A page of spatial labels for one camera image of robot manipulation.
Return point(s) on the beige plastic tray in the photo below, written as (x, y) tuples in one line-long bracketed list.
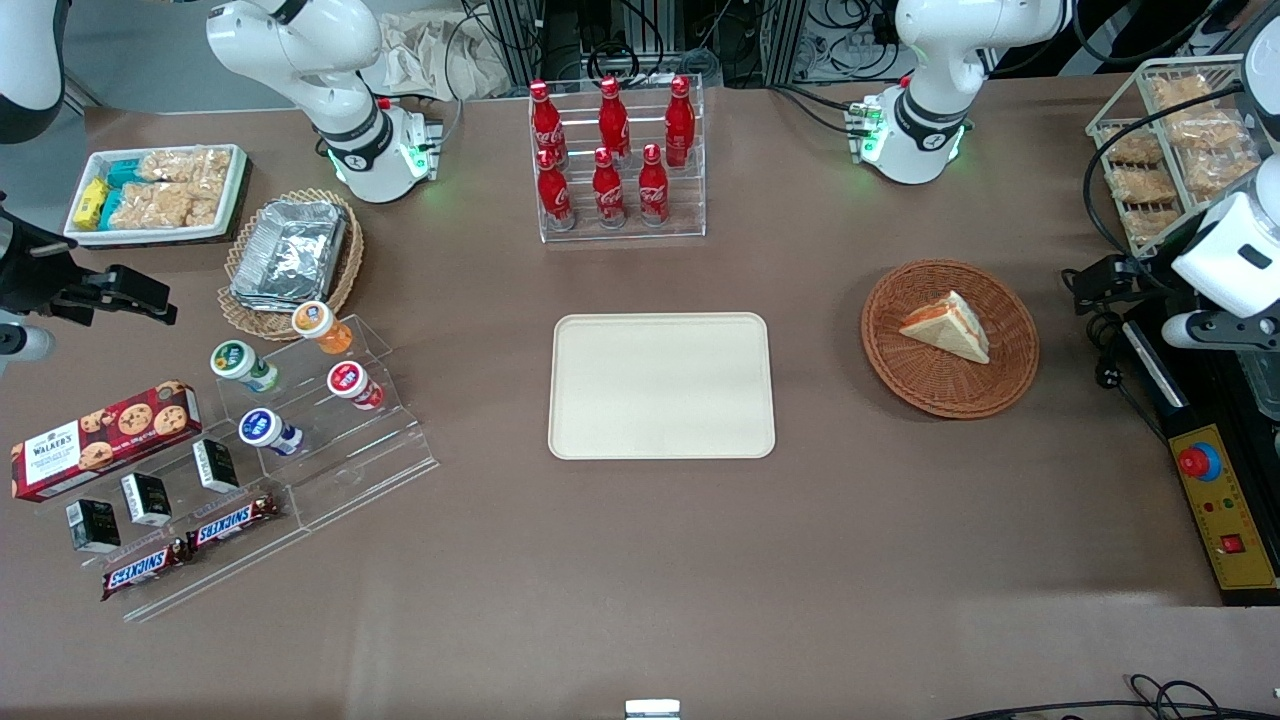
[(660, 385)]

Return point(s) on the clear acrylic bottle rack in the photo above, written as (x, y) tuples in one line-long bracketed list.
[(690, 200)]

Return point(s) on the blue gum jar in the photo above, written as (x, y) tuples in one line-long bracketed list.
[(262, 428)]

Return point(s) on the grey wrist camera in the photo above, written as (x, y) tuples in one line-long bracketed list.
[(1215, 330), (25, 344)]

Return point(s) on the clear bagged pastry pack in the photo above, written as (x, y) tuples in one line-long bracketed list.
[(1150, 222), (1210, 130), (1220, 172), (1185, 92), (1135, 148), (1142, 185)]

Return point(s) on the teal snack packet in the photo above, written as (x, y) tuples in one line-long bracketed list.
[(125, 173), (111, 208)]

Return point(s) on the green gum jar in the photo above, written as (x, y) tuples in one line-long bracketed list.
[(237, 360)]

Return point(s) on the small black box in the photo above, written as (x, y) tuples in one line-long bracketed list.
[(147, 500), (216, 465), (95, 525)]

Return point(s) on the stacked foil containers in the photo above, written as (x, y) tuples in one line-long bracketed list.
[(290, 255)]

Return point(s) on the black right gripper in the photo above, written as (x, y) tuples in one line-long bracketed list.
[(30, 272)]

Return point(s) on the orange gum jar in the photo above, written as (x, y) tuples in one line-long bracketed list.
[(318, 322)]

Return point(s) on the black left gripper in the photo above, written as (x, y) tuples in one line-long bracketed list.
[(1142, 277)]

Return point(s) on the red gum jar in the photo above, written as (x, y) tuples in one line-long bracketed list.
[(348, 380)]

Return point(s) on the brown wicker basket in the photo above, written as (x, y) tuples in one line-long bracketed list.
[(940, 390)]

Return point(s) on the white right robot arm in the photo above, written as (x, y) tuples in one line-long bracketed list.
[(300, 40)]

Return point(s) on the red cola bottle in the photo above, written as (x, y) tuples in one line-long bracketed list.
[(546, 125), (653, 190), (555, 195), (613, 120), (680, 125), (608, 195)]

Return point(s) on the clear acrylic stepped stand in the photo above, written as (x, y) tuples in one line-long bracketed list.
[(225, 570), (370, 460)]

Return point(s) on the aluminium equipment frame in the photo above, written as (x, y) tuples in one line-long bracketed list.
[(560, 40)]

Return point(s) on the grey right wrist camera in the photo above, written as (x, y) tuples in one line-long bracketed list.
[(25, 344)]

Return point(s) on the red Walkers cookie box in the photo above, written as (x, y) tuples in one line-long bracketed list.
[(100, 440)]

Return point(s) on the Snickers bar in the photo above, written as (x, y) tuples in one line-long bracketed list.
[(230, 522), (140, 572)]

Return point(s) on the black countertop appliance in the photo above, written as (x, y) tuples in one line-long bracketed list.
[(1210, 400)]

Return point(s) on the yellow emergency stop box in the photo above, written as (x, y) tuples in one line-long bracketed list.
[(1235, 520)]

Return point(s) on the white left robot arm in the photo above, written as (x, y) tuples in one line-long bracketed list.
[(930, 60)]

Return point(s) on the clear rectangular container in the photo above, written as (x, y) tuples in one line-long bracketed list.
[(1262, 385)]

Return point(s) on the clear rice cracker pack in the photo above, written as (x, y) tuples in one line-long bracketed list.
[(165, 205), (185, 165)]

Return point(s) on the triangular sandwich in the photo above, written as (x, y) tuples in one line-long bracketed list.
[(950, 330)]

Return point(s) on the crumpled beige cloth bag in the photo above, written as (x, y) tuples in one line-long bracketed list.
[(430, 55)]

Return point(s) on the white rectangular snack tray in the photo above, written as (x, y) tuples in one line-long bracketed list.
[(238, 175)]

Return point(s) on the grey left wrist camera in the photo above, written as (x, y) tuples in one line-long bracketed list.
[(1215, 330)]

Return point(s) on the yellow snack packet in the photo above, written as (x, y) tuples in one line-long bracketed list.
[(90, 203)]

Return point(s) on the light wicker basket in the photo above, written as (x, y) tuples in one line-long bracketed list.
[(345, 270)]

